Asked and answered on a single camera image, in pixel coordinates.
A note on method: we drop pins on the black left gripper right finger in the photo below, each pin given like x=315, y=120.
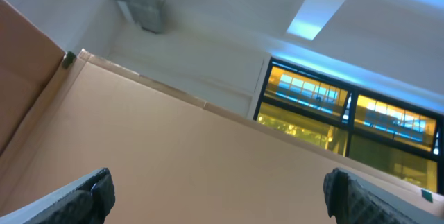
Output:
x=353, y=200

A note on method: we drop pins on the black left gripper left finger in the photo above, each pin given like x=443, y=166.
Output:
x=88, y=199

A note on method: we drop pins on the black framed window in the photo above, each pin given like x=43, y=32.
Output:
x=392, y=136

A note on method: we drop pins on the brown cardboard panel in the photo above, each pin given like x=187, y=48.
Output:
x=173, y=158

